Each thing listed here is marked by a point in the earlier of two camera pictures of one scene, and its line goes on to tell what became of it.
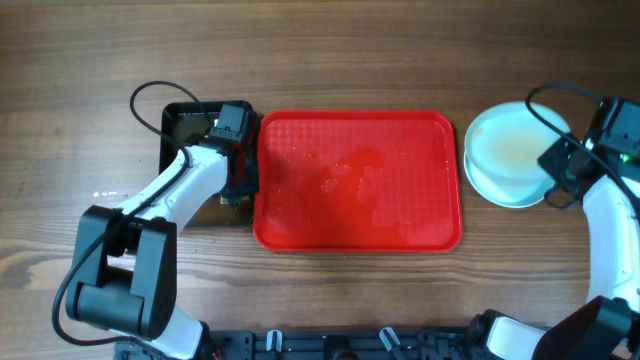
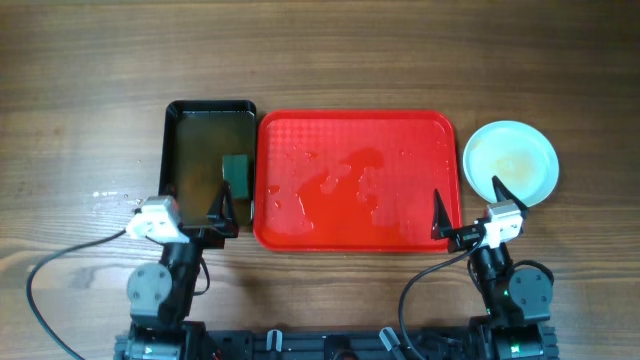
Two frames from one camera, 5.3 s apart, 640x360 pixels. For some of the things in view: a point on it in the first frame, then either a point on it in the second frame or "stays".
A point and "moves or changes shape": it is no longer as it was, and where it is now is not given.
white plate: x=508 y=140 moves or changes shape
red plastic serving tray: x=357 y=181 stays
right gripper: x=550 y=159 to x=461 y=236
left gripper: x=250 y=184 to x=224 y=220
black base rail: x=320 y=344 stays
